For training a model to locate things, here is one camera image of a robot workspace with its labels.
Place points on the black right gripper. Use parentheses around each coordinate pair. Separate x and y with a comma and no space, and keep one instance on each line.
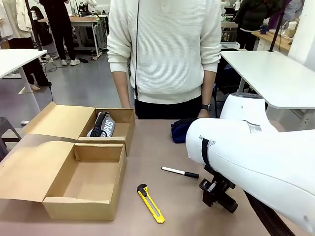
(222,199)

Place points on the navy blue pencil pouch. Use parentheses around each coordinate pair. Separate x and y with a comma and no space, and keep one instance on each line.
(178,134)

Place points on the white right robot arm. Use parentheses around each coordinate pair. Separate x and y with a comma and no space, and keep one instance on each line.
(246,152)

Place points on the person's left forearm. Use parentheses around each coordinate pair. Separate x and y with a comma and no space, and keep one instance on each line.
(208,88)

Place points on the person's right forearm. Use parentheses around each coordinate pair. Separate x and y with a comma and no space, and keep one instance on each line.
(122,91)

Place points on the open cardboard box with case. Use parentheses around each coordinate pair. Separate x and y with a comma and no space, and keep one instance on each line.
(61,120)

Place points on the empty open cardboard box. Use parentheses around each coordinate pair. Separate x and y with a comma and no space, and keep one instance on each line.
(24,167)

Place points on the person's left hand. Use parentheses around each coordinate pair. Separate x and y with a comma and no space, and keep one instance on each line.
(203,114)

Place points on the black and white marker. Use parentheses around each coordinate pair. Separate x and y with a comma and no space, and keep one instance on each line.
(177,171)

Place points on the yellow utility knife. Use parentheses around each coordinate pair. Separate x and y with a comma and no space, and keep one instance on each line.
(150,204)

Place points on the black wrist watch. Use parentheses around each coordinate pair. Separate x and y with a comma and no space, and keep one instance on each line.
(207,107)

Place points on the grey campus pencil case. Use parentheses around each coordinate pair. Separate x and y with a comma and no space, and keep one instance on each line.
(108,126)

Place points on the person in white sweater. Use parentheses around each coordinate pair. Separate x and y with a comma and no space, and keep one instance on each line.
(167,49)

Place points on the light wooden table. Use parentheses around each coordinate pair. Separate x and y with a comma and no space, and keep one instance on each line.
(283,41)

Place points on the dark blue cup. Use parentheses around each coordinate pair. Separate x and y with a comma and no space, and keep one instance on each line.
(264,30)

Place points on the black pole clamped to table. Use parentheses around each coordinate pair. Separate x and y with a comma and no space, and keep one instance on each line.
(276,27)

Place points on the person in dark jacket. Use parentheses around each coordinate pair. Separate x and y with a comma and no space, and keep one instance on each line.
(253,19)

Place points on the white cylinder container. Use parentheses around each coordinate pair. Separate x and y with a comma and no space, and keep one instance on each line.
(292,28)

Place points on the person in purple top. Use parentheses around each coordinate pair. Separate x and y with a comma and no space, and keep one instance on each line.
(276,17)

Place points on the dark grey stool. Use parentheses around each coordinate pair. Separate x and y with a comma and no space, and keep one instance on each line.
(6,130)

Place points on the person in black clothes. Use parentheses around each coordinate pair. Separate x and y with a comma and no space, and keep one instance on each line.
(61,27)

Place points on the white table with white legs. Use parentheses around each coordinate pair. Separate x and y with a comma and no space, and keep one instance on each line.
(14,59)

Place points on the person in cream coat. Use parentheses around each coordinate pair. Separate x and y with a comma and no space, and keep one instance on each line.
(14,22)

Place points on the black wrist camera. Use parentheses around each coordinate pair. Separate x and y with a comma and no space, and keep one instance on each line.
(208,187)

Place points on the white table with grey frame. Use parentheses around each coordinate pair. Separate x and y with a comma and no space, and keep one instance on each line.
(268,73)

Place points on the wooden workbench with metal frame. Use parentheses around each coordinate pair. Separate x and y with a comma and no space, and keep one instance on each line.
(83,27)

